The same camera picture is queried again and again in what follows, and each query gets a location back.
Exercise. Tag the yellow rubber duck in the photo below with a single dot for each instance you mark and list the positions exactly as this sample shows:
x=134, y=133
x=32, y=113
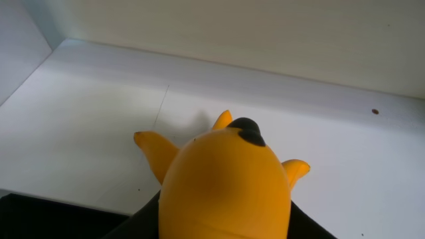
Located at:
x=225, y=186

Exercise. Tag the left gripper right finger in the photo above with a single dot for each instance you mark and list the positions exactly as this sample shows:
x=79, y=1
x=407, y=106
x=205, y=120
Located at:
x=305, y=225

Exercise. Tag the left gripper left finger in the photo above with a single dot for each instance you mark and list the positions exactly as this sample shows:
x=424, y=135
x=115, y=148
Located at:
x=142, y=224

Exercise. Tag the white shelf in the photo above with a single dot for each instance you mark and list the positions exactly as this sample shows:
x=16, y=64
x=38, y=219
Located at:
x=99, y=116

